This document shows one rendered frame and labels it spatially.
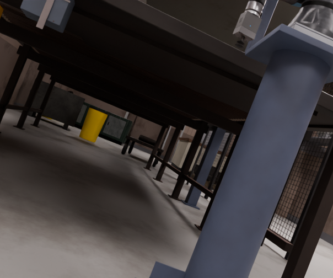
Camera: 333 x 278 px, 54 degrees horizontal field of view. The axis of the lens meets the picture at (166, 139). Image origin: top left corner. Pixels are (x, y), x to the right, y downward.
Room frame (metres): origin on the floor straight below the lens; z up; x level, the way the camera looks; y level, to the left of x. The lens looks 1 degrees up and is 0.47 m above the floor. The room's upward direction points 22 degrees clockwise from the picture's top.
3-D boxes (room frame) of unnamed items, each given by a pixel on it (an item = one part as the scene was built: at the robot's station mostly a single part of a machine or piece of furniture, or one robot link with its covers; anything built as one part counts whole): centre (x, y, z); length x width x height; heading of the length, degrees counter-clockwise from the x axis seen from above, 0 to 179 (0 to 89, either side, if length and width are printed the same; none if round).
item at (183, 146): (8.87, -1.48, 0.42); 2.15 x 1.74 x 0.84; 95
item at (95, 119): (6.47, 1.44, 0.31); 0.40 x 0.40 x 0.63
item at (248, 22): (1.54, -0.15, 1.14); 0.10 x 0.09 x 0.16; 16
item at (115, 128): (9.89, 2.06, 0.37); 1.85 x 1.69 x 0.74; 95
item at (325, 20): (0.97, -0.28, 0.97); 0.15 x 0.15 x 0.10
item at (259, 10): (1.53, -0.16, 1.22); 0.08 x 0.08 x 0.05
